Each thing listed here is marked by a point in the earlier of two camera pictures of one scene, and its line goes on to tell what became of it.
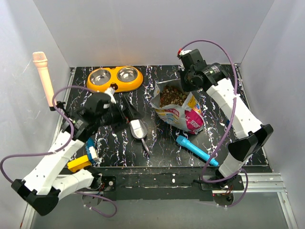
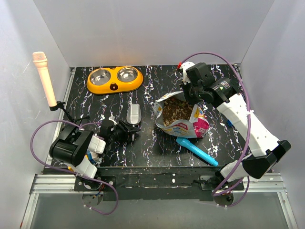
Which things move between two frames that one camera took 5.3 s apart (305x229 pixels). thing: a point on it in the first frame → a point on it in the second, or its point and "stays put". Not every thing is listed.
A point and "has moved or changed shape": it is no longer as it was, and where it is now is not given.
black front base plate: x=165 y=183 stays put
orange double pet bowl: x=126 y=77 stays put
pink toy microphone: x=40 y=60 stays put
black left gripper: x=130 y=113 → x=128 y=131
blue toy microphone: x=186 y=143 stays put
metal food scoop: x=138 y=128 has moved or changed shape
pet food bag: x=176 y=108 has moved or changed shape
